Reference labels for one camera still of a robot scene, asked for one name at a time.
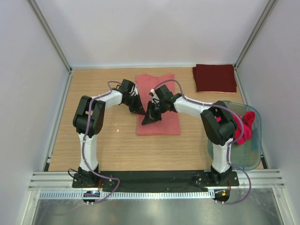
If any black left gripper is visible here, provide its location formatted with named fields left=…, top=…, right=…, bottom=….
left=123, top=93, right=146, bottom=115

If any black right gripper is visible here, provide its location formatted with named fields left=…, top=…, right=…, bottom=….
left=142, top=100, right=167, bottom=126

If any salmon pink t shirt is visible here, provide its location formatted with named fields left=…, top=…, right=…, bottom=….
left=136, top=74, right=181, bottom=136

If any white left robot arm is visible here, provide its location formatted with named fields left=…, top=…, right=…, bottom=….
left=72, top=79, right=146, bottom=188

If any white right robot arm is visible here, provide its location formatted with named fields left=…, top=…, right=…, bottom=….
left=142, top=85, right=238, bottom=186

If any folded dark red t shirt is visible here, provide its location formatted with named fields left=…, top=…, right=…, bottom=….
left=192, top=64, right=237, bottom=93

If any magenta crumpled t shirt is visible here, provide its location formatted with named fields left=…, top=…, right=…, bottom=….
left=217, top=111, right=256, bottom=145

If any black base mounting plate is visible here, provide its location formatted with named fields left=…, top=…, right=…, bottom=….
left=71, top=170, right=239, bottom=193

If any teal transparent plastic basket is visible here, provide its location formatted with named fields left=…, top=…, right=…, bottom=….
left=207, top=100, right=263, bottom=171

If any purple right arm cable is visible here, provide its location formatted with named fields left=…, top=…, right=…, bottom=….
left=151, top=79, right=253, bottom=206

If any white slotted cable duct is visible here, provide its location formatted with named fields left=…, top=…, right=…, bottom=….
left=39, top=190, right=215, bottom=200

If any left aluminium corner post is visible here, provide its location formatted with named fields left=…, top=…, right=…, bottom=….
left=28, top=0, right=72, bottom=74

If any aluminium corner post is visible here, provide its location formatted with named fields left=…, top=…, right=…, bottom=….
left=28, top=0, right=72, bottom=74
left=234, top=0, right=278, bottom=70

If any aluminium front frame rail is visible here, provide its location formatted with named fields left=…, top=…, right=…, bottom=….
left=29, top=169, right=284, bottom=193

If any right aluminium corner post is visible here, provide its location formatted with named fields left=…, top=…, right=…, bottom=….
left=234, top=0, right=278, bottom=70

